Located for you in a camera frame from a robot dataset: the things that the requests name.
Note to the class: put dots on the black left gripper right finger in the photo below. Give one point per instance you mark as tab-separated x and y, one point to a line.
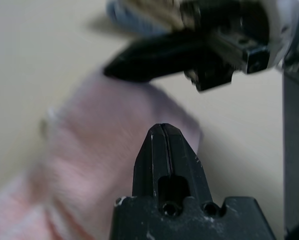
187	160

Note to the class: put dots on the beige towel with white edge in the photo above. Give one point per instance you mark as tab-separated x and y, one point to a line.
152	10

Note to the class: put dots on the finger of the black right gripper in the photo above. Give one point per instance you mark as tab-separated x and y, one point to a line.
144	67

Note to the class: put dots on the pink towel with embroidery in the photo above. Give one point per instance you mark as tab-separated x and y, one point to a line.
89	137

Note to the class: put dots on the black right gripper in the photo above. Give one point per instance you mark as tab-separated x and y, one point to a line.
224	37

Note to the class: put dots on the light blue towel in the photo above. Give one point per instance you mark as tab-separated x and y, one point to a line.
129	22

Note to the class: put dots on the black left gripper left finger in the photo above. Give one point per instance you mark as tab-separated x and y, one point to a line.
147	162

